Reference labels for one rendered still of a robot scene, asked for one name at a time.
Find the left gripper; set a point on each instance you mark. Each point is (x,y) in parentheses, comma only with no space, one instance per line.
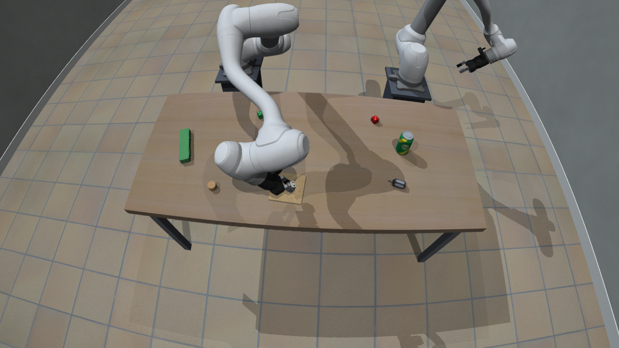
(479,61)

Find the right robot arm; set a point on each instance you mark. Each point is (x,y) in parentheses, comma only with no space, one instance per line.
(244,34)

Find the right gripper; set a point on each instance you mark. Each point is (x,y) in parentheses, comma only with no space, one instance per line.
(272,181)

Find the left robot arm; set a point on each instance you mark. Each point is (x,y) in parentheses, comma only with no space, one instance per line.
(413,56)

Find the green soda can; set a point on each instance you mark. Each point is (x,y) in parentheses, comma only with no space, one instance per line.
(404,142)

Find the tan mat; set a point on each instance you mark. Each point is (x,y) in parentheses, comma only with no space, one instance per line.
(295,196)

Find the green rounded box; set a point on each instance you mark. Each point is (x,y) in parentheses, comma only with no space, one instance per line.
(185,146)

